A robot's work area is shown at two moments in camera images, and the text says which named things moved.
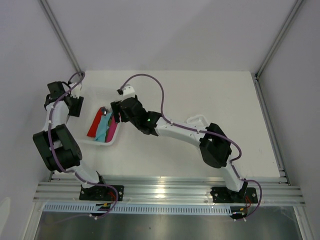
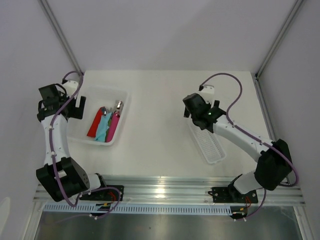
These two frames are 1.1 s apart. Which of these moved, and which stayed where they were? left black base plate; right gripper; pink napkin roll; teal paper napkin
Moved: right gripper
Stayed: pink napkin roll; teal paper napkin; left black base plate
